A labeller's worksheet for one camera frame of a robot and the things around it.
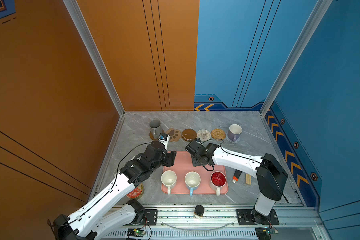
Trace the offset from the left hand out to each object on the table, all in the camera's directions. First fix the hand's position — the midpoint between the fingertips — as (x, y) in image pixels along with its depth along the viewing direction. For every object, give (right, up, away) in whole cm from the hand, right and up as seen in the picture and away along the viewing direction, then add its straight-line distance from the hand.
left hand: (171, 150), depth 74 cm
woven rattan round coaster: (+30, +7, +32) cm, 45 cm away
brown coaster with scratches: (+9, +6, +31) cm, 33 cm away
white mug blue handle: (+11, -19, +10) cm, 24 cm away
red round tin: (-19, -23, +4) cm, 30 cm away
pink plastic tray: (+6, -11, +16) cm, 21 cm away
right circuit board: (+45, -38, -4) cm, 59 cm away
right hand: (+13, -8, +12) cm, 19 cm away
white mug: (-2, -18, +10) cm, 20 cm away
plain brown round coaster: (-17, +5, +31) cm, 36 cm away
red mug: (+25, -18, +8) cm, 32 cm away
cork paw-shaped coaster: (-1, +6, +31) cm, 32 cm away
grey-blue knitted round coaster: (+38, +2, +25) cm, 46 cm away
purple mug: (+42, +9, +30) cm, 52 cm away
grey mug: (-13, +11, +23) cm, 28 cm away
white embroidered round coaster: (+20, +6, +31) cm, 37 cm away
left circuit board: (-17, -39, -4) cm, 42 cm away
